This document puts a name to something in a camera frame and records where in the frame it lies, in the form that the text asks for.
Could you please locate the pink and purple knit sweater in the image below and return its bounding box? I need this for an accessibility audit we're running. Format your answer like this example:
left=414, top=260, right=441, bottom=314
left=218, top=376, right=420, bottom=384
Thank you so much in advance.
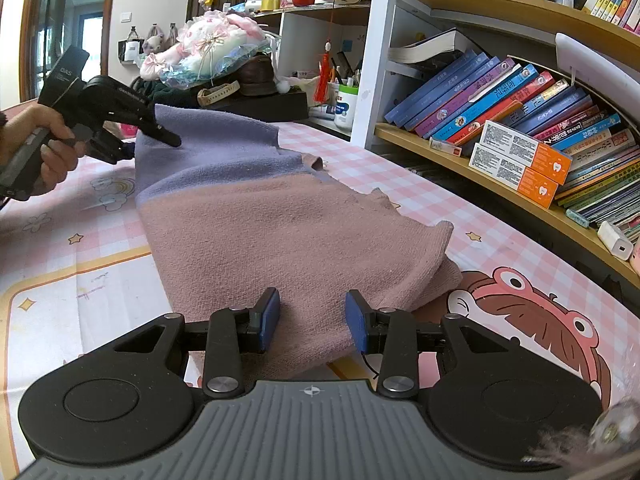
left=134, top=105, right=462, bottom=379

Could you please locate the person's left hand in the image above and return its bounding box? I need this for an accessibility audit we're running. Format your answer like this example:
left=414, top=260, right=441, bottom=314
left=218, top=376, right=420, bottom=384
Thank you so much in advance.
left=1, top=103, right=86, bottom=196

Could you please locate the pink bouquet in wrapping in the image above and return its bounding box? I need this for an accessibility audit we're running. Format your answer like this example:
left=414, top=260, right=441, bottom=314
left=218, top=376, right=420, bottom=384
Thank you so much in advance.
left=139, top=10, right=269, bottom=90

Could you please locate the pink checkered cartoon tablecloth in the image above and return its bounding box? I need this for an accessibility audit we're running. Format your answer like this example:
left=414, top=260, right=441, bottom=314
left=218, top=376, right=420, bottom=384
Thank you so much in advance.
left=1, top=122, right=639, bottom=479

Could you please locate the lower white orange medicine box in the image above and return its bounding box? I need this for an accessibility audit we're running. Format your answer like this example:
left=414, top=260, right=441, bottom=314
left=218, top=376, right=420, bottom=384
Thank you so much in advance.
left=469, top=144, right=558, bottom=209

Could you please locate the white orange medicine box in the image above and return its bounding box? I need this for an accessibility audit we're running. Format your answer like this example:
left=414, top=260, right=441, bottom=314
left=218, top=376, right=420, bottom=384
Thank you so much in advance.
left=469, top=144, right=558, bottom=209
left=480, top=120, right=572, bottom=185

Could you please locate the red hanging tassel ornament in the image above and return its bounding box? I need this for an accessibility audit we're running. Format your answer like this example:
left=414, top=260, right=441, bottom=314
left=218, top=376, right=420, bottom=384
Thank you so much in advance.
left=314, top=41, right=332, bottom=103

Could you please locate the upper white orange medicine box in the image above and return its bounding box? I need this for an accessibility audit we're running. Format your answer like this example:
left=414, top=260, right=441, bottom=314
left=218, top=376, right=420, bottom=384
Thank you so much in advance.
left=480, top=120, right=572, bottom=185

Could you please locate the white jar with green lid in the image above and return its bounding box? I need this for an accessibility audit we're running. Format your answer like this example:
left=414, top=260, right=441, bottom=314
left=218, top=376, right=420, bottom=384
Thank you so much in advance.
left=334, top=84, right=358, bottom=130

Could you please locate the white power adapter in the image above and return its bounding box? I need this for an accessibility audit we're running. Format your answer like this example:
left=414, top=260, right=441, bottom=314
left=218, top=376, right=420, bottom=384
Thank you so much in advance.
left=597, top=221, right=634, bottom=261

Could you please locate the row of colourful books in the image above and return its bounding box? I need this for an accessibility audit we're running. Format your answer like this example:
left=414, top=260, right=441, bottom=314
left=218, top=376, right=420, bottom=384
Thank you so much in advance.
left=376, top=52, right=639, bottom=243

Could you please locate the wooden bookshelf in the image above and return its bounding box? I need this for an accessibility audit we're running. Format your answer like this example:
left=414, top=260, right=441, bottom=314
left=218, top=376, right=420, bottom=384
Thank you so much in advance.
left=350, top=0, right=639, bottom=285

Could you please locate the white flat lamp head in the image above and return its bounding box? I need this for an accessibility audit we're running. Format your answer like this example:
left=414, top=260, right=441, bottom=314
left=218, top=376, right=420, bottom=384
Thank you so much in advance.
left=555, top=32, right=640, bottom=125

